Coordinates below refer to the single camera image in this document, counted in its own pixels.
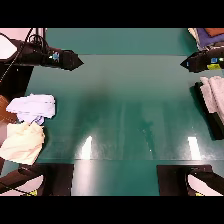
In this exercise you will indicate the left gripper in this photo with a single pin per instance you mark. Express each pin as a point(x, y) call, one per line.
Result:
point(68, 60)

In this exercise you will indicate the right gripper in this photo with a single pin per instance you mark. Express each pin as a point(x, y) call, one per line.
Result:
point(196, 63)

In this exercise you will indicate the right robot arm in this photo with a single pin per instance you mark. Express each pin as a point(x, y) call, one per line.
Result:
point(218, 53)

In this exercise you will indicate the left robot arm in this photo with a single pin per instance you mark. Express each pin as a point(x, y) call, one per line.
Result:
point(30, 55)

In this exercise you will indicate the off-white garment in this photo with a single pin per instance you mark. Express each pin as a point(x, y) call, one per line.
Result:
point(194, 36)

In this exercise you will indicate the blue garment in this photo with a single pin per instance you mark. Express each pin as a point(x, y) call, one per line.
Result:
point(210, 38)

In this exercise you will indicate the orange garment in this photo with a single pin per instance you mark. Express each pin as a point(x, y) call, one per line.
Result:
point(216, 31)

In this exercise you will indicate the white garment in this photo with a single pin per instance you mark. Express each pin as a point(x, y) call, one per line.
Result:
point(33, 106)

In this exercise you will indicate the cream garment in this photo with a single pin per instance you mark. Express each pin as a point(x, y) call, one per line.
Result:
point(22, 143)

